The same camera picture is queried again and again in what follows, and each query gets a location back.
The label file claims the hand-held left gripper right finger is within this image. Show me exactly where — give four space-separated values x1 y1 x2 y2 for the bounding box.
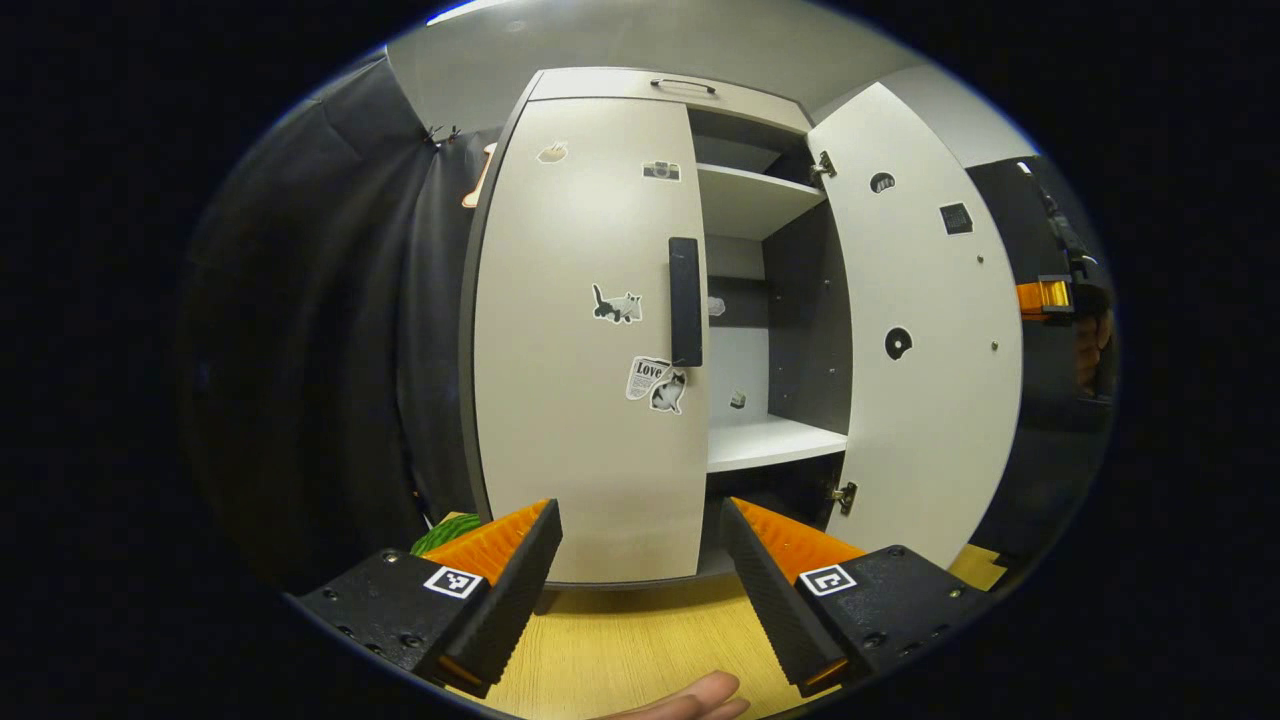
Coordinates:
720 497 991 699

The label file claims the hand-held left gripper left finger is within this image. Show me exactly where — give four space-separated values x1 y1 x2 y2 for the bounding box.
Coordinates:
295 498 564 699

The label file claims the black cat sticker cabinet door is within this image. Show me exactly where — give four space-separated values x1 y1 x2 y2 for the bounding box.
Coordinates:
806 82 1026 571

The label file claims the camera sticker shoe cabinet door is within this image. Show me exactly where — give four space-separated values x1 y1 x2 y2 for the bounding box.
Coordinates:
470 97 711 586

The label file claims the white double-door shoe cabinet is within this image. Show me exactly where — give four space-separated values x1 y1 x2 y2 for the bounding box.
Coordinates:
458 66 853 591

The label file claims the black door handle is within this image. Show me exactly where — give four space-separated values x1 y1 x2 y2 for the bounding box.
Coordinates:
668 237 704 368

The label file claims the white cabinet shelf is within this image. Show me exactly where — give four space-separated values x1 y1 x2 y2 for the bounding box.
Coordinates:
697 162 827 241
706 415 849 474

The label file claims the green striped object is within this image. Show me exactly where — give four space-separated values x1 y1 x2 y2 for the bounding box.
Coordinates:
410 512 483 557

